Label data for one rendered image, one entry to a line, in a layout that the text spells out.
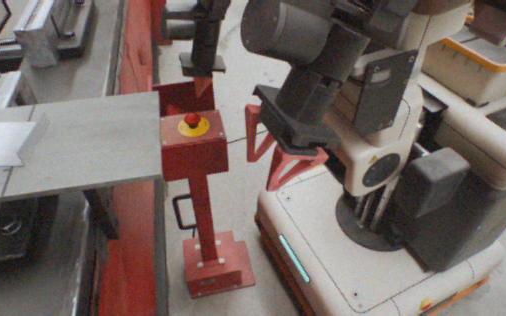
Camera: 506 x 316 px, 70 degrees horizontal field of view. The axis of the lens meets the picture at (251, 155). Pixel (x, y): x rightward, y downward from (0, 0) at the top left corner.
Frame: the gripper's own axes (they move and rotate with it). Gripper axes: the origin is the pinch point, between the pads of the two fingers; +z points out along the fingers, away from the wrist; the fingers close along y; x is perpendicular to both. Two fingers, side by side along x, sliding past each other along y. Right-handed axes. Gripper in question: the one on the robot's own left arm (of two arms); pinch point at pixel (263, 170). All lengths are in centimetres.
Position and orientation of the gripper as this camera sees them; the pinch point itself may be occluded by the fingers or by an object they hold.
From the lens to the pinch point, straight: 45.8
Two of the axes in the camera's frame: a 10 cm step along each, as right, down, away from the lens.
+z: -4.1, 7.7, 4.9
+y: 4.3, 6.4, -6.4
